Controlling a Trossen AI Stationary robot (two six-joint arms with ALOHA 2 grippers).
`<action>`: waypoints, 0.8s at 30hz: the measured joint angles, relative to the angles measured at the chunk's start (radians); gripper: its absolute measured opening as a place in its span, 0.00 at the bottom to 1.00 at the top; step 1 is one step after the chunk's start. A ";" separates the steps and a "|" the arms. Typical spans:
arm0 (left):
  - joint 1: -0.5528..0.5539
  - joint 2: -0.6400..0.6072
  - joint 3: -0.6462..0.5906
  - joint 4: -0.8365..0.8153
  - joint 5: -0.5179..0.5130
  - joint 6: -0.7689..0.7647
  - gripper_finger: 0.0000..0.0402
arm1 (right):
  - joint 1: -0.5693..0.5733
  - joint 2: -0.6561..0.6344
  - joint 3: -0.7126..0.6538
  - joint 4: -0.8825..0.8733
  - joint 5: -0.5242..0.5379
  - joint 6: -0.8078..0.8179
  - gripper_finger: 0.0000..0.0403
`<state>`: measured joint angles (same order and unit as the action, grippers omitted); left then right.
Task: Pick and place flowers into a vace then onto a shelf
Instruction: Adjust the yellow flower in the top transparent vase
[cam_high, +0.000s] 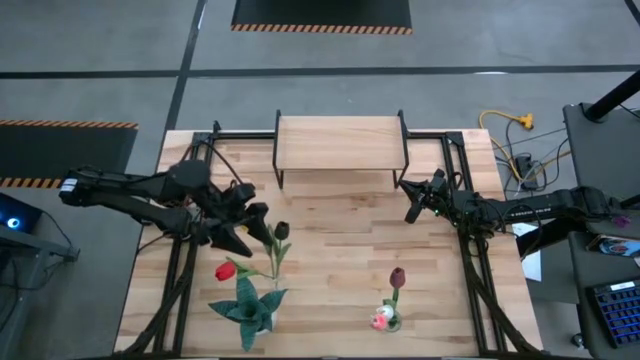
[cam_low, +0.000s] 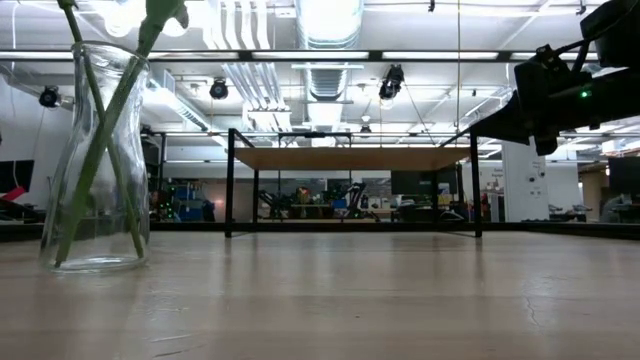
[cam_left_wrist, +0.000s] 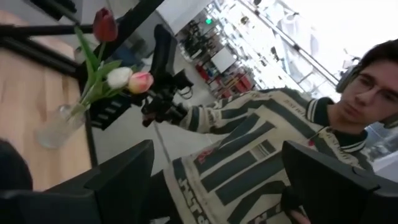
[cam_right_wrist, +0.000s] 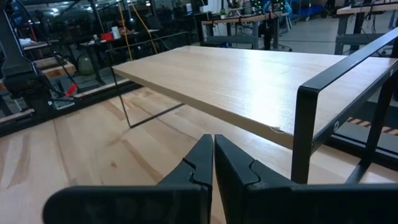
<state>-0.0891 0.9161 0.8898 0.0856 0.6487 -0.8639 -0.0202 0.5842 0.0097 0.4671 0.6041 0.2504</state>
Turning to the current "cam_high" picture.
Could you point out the grey side desk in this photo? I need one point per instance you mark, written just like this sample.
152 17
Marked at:
605 150
610 267

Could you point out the black desk monitor pole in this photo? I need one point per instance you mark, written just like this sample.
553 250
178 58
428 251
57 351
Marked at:
615 97

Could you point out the black computer with blue light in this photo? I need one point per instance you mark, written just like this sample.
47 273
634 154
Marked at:
20 212

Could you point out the pink artificial tulip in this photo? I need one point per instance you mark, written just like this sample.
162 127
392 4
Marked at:
378 322

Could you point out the red artificial tulip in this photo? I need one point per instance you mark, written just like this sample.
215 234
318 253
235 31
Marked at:
225 271

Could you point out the wooden shelf with black frame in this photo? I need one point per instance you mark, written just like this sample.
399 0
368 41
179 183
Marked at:
340 142

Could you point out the black aluminium table frame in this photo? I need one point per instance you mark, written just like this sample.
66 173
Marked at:
240 135

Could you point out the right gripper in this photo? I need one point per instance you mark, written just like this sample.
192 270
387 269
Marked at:
442 202

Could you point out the potted green snake plant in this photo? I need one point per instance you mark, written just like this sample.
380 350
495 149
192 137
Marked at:
248 310

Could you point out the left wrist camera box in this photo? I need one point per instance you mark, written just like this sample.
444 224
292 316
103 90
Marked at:
242 192

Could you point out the maroon artificial tulip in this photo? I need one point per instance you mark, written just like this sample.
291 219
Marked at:
397 277

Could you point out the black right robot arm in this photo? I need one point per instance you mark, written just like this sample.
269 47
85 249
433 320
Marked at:
540 205

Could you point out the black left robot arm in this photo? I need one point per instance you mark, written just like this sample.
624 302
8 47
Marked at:
125 182

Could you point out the dark brown artificial tulip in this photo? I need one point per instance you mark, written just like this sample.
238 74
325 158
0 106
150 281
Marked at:
282 230

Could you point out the black slanted stand pole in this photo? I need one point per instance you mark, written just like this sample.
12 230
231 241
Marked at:
550 237

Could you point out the black power strip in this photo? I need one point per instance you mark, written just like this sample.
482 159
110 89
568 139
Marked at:
525 170

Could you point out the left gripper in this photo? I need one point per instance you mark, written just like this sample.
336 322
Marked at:
230 215

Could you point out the small purple object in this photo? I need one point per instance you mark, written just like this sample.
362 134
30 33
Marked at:
621 221

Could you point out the clear glass vase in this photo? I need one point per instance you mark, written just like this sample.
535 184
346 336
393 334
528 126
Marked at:
276 285
397 322

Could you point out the grey equipment cart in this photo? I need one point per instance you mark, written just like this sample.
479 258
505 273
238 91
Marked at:
35 242

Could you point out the black hazard-striped floor mat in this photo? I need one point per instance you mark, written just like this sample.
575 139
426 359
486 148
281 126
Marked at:
320 12
60 150

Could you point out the backlit black keyboard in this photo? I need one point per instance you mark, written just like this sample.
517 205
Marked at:
617 315

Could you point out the black caster wheel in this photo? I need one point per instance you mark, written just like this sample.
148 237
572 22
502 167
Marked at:
578 340

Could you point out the white paper sheet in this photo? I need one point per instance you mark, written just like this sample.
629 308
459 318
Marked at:
534 267

